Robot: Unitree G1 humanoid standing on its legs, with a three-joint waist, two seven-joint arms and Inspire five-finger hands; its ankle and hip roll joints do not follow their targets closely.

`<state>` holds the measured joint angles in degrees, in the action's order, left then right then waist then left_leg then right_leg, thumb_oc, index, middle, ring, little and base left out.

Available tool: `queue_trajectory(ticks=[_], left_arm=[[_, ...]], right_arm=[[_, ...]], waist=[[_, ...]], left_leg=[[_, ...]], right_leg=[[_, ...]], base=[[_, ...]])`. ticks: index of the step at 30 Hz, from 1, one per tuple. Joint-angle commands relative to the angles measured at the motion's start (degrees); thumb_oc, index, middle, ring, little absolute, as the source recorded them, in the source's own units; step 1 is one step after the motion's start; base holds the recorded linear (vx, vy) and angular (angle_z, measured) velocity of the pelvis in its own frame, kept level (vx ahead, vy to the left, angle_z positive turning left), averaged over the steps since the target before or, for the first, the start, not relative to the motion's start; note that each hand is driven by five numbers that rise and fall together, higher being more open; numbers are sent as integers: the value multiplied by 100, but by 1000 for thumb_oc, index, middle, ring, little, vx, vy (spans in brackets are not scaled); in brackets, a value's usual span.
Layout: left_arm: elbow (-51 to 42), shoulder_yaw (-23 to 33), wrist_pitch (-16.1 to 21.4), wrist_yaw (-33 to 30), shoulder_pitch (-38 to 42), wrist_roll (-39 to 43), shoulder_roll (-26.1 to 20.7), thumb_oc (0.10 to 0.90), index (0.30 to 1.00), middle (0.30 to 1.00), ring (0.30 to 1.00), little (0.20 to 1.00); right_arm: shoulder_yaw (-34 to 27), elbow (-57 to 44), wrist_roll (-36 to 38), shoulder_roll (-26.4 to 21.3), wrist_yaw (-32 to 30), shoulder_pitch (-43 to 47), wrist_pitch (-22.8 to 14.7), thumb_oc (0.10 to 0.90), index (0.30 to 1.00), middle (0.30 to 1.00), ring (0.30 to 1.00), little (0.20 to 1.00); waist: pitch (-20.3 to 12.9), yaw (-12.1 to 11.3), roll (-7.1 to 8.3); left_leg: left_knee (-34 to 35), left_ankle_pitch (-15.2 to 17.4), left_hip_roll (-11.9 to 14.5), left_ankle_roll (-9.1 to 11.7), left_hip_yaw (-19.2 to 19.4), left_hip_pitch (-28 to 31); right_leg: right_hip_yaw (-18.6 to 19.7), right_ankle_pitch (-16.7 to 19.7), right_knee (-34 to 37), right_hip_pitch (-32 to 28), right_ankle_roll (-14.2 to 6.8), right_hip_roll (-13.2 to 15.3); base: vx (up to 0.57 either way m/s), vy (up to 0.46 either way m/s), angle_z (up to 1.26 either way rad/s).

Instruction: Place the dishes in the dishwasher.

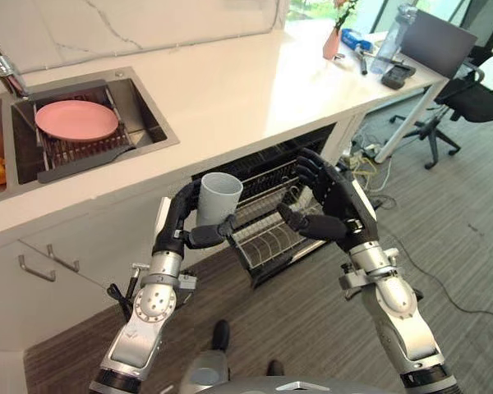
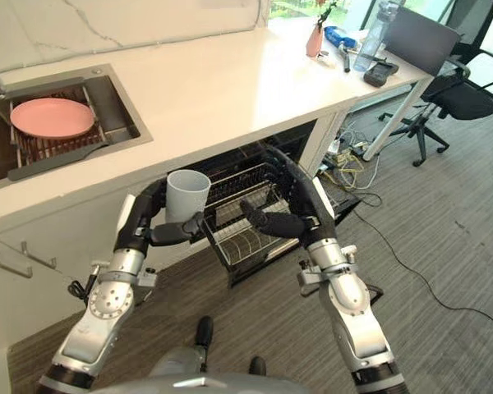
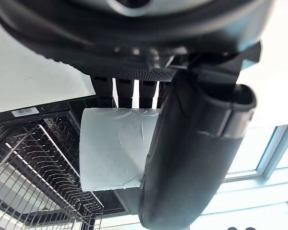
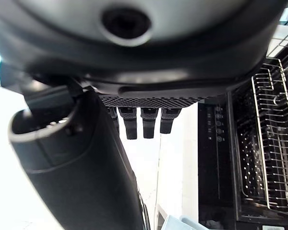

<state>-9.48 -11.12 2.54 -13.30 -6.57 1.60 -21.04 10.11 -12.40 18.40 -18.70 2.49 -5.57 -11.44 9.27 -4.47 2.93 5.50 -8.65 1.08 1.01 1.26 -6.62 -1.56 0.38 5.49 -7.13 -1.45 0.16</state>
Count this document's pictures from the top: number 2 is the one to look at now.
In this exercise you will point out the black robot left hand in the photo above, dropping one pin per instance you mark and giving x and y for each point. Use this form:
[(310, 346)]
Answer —
[(137, 221)]

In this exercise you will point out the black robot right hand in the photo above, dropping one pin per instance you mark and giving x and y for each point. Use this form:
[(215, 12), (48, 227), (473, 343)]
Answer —
[(279, 225)]

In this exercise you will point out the pale grey cup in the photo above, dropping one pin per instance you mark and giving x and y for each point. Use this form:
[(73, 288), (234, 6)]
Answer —
[(187, 195)]

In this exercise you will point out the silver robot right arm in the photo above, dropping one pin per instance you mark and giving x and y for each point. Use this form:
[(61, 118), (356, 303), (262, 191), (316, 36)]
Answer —
[(353, 303)]

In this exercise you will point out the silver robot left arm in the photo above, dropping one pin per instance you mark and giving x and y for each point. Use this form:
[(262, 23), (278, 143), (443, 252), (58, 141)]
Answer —
[(107, 303)]

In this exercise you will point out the built-in dishwasher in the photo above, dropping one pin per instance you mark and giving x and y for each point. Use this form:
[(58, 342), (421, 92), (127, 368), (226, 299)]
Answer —
[(296, 139)]

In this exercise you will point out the dark sink drain rack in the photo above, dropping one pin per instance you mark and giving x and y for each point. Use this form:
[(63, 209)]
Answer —
[(57, 152)]

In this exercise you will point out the white power strip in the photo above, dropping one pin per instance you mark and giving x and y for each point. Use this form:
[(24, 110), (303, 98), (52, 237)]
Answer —
[(355, 147)]

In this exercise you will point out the stainless steel sink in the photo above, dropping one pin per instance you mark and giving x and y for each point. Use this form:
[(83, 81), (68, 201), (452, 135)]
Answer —
[(123, 106)]

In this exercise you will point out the dark robot left foot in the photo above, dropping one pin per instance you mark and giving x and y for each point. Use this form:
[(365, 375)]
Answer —
[(204, 330)]

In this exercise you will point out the dark robot foot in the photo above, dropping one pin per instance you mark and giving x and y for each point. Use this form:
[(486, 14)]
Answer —
[(204, 330), (258, 365)]

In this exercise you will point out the pink round plate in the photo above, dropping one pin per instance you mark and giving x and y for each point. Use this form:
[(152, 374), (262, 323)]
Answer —
[(51, 118)]

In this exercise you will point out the dark robot right foot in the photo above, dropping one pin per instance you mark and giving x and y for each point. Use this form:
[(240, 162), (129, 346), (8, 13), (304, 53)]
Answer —
[(258, 365)]

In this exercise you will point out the white table leg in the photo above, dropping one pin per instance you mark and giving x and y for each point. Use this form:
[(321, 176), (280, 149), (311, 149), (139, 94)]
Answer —
[(394, 119)]

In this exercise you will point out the grey robot torso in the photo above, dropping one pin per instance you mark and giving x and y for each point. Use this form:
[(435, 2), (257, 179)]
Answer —
[(213, 373)]

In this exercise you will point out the black handheld tool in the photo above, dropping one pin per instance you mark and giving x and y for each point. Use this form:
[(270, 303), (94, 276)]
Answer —
[(346, 59)]

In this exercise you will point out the small black device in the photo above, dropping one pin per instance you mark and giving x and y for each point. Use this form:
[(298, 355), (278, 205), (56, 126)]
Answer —
[(380, 74)]

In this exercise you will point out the pink vase with plant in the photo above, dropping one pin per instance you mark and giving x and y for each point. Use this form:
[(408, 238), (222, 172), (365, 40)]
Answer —
[(314, 41)]

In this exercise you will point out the blue snack packet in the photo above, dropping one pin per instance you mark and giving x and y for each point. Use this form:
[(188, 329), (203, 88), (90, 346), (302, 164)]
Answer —
[(339, 36)]

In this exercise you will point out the clear water bottle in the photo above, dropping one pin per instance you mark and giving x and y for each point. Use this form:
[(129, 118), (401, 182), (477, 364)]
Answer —
[(369, 45)]

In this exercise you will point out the black office chair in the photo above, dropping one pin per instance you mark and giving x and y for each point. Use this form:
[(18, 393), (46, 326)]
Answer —
[(460, 98)]

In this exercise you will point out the grey laptop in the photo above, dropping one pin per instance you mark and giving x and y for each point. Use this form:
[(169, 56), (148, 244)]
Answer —
[(421, 41)]

